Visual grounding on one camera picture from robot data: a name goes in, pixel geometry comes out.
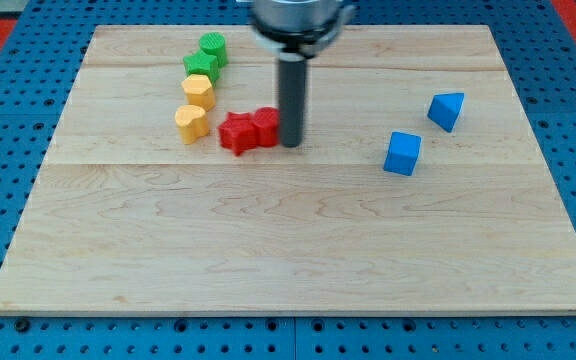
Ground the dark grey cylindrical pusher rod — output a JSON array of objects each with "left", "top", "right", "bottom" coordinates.
[{"left": 278, "top": 53, "right": 308, "bottom": 148}]

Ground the red cylinder block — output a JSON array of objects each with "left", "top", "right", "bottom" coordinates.
[{"left": 252, "top": 107, "right": 279, "bottom": 147}]

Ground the red star block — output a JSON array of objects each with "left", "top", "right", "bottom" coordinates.
[{"left": 217, "top": 112, "right": 257, "bottom": 156}]

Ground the green star block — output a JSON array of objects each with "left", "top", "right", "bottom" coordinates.
[{"left": 183, "top": 50, "right": 220, "bottom": 83}]

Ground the green cylinder block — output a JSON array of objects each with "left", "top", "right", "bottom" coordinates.
[{"left": 199, "top": 32, "right": 228, "bottom": 68}]

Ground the yellow hexagon block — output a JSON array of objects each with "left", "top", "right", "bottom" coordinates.
[{"left": 181, "top": 74, "right": 216, "bottom": 111}]

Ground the yellow heart block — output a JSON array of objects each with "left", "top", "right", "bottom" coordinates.
[{"left": 174, "top": 105, "right": 210, "bottom": 145}]

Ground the blue cube block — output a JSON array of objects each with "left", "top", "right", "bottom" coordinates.
[{"left": 383, "top": 132, "right": 422, "bottom": 176}]

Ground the blue triangular prism block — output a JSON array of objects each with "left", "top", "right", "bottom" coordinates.
[{"left": 427, "top": 92, "right": 465, "bottom": 133}]

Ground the light wooden board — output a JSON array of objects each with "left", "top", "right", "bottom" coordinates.
[{"left": 0, "top": 25, "right": 576, "bottom": 317}]

